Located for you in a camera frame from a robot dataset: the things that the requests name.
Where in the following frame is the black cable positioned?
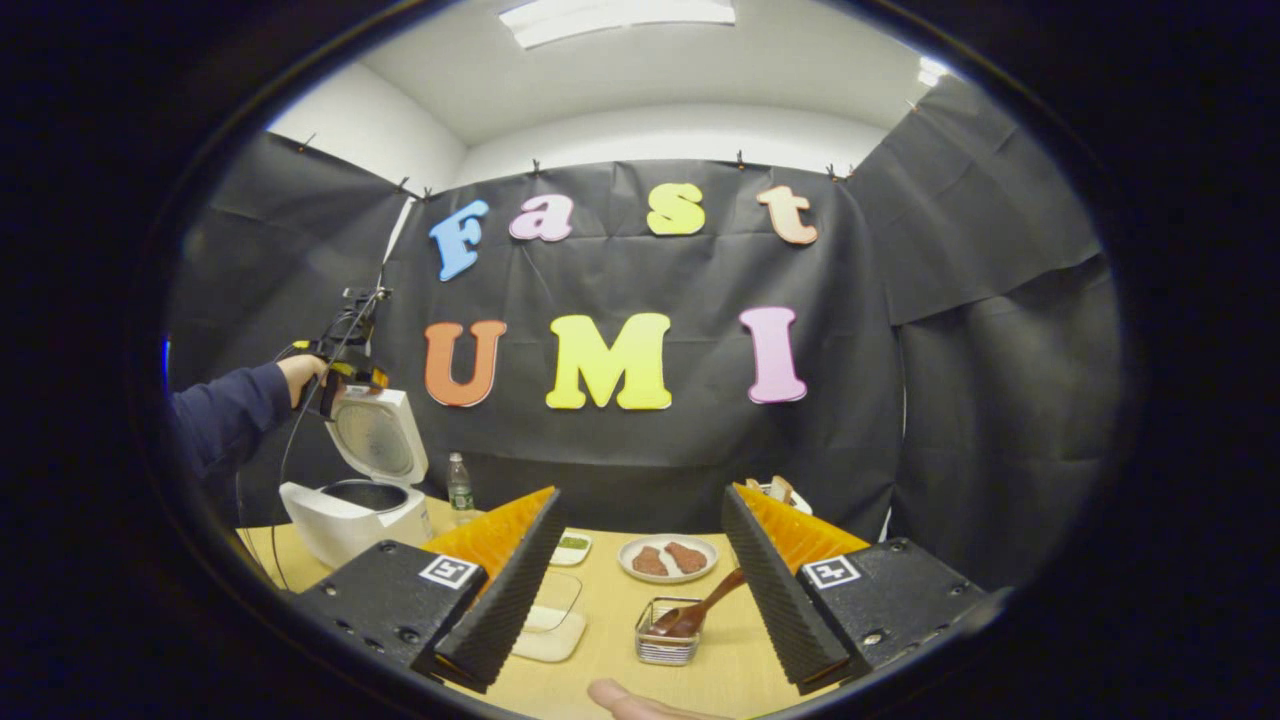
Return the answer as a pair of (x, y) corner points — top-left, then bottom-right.
(268, 285), (393, 593)

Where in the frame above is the brown wooden spoon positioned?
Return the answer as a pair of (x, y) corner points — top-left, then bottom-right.
(650, 568), (749, 638)

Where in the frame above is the white round plate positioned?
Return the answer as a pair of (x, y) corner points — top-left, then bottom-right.
(618, 534), (720, 585)

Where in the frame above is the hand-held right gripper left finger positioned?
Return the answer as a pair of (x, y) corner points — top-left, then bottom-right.
(293, 486), (564, 695)

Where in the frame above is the metal wire chopstick holder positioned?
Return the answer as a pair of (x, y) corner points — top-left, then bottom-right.
(635, 597), (704, 667)

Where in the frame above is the clear plastic water bottle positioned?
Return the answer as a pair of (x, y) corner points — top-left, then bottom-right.
(447, 452), (476, 526)

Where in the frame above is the black backdrop cloth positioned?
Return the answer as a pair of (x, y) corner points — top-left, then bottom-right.
(168, 75), (1123, 591)

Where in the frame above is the white rice cooker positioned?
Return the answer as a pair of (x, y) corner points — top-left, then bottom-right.
(279, 386), (435, 569)

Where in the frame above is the white toaster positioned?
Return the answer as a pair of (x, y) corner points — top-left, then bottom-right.
(757, 483), (814, 517)

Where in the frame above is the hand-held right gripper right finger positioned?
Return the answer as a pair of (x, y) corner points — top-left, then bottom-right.
(721, 483), (991, 696)

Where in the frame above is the long ceiling light panel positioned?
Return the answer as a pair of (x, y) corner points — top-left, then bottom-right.
(498, 0), (737, 51)

